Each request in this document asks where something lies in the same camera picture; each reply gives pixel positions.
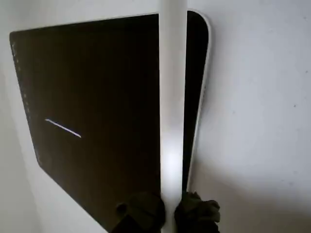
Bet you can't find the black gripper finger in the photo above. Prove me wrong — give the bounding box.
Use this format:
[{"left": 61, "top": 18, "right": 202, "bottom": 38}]
[
  {"left": 115, "top": 191, "right": 167, "bottom": 233},
  {"left": 173, "top": 190, "right": 222, "bottom": 233}
]

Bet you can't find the white stylus pencil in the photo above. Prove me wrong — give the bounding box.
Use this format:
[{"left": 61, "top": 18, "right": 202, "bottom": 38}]
[{"left": 157, "top": 0, "right": 188, "bottom": 233}]

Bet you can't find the black screen silver tablet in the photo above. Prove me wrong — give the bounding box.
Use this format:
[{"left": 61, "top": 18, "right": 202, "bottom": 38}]
[{"left": 9, "top": 9, "right": 214, "bottom": 233}]

